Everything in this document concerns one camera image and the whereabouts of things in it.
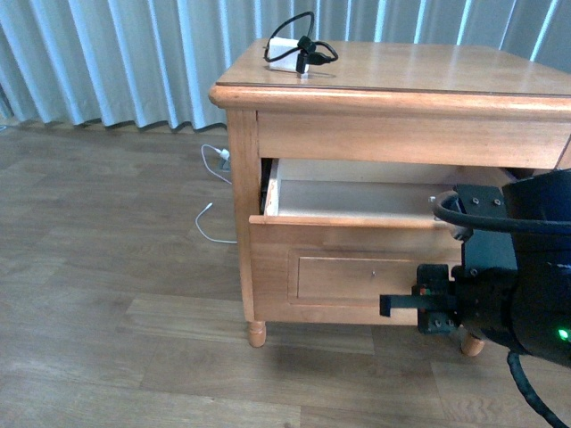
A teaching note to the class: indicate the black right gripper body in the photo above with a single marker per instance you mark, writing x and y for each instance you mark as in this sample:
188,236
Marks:
475,294

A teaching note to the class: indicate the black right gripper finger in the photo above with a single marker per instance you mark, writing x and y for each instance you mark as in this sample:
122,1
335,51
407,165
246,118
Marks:
439,303

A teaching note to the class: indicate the wooden drawer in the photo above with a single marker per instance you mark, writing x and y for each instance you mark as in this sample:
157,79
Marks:
333,236

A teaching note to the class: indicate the white charger with black cable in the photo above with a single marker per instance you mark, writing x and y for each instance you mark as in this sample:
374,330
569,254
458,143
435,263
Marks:
297,55

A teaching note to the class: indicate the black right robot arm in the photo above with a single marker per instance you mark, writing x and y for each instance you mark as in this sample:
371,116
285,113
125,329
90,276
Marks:
536,212

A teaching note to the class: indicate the wooden nightstand cabinet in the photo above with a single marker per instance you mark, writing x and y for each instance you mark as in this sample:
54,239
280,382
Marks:
418,104

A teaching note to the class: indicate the grey floor socket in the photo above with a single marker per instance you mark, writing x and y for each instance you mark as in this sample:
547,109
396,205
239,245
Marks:
224,165

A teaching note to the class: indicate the white plug on floor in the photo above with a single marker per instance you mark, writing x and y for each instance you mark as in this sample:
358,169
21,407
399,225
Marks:
224,154

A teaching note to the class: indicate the light grey pleated curtain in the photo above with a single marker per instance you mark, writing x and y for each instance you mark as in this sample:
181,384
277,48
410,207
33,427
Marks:
155,61

